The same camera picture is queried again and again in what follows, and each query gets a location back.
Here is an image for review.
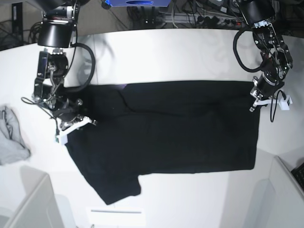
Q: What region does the white power strip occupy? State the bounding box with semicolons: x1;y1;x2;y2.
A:
161;13;243;30

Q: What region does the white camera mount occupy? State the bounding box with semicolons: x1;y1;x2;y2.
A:
249;90;293;112
55;116;97;145

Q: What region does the black T-shirt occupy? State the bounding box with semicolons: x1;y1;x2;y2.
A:
66;81;260;205

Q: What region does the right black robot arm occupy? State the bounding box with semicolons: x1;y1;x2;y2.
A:
32;0;95;126

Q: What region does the grey crumpled garment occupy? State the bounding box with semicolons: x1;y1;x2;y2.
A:
0;105;31;165

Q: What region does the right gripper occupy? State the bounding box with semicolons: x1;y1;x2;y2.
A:
51;99;83;124

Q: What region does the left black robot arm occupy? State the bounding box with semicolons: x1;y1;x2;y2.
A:
233;0;293;101

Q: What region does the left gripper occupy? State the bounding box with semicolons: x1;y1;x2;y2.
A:
250;73;284;101

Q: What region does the black keyboard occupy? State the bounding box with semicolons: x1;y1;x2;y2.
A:
291;163;304;190

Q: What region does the blue box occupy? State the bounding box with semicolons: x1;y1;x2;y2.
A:
105;0;171;7

